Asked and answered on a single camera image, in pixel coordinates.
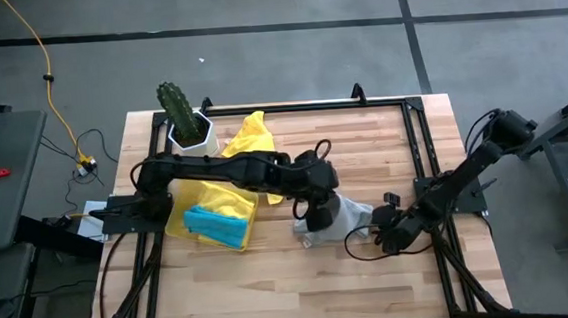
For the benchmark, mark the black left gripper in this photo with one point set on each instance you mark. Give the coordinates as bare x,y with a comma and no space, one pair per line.
315,182

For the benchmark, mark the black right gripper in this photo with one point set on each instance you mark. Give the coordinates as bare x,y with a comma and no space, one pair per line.
399,233

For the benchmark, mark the grey microfiber towel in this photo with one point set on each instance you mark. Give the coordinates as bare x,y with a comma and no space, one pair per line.
353,214

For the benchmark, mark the yellow microfiber towel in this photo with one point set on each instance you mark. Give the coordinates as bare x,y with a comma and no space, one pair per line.
252,133
227,200
252,229

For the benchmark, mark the teal microfiber towel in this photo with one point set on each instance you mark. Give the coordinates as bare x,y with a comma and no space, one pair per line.
216,226

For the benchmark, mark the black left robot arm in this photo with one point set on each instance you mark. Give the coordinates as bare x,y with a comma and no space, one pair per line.
214,169

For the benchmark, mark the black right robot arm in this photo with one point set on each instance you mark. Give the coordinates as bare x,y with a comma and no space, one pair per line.
465,171

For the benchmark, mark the yellow translucent plastic tray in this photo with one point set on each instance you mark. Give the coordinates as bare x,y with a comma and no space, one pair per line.
175,221

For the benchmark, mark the green cactus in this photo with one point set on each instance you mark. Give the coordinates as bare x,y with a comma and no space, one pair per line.
177,108

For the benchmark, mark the white box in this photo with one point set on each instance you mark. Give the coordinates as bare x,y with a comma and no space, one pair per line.
88,220

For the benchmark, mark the black low shelf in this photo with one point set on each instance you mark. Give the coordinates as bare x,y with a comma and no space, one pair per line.
54,237

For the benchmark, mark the grey side table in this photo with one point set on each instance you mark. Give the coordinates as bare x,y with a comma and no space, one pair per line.
2,148

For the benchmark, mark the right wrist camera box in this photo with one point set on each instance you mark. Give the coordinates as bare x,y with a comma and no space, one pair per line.
382,217

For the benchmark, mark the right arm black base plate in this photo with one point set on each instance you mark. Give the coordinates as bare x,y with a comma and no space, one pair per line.
467,201

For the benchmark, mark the black aluminium table frame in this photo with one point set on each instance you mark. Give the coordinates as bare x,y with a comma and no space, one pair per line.
285,108

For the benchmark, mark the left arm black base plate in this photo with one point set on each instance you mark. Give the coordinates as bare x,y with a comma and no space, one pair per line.
118,218

